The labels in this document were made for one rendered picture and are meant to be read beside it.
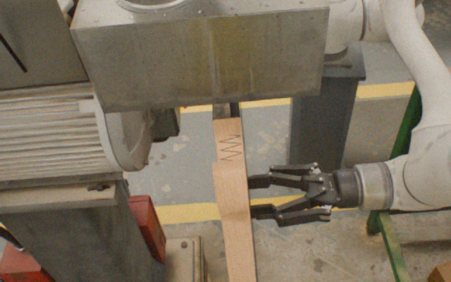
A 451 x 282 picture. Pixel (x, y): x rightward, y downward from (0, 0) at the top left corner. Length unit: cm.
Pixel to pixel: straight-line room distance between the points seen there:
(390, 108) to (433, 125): 185
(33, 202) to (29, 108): 23
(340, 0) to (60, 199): 111
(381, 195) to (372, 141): 156
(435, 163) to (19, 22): 62
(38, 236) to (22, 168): 29
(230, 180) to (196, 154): 174
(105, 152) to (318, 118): 124
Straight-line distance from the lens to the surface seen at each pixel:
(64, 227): 103
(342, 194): 84
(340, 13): 159
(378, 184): 85
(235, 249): 73
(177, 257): 170
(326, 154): 204
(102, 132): 73
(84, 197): 89
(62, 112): 74
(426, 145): 73
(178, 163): 230
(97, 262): 118
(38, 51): 68
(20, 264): 128
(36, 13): 64
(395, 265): 182
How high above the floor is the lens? 182
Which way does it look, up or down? 49 degrees down
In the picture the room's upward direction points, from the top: 6 degrees counter-clockwise
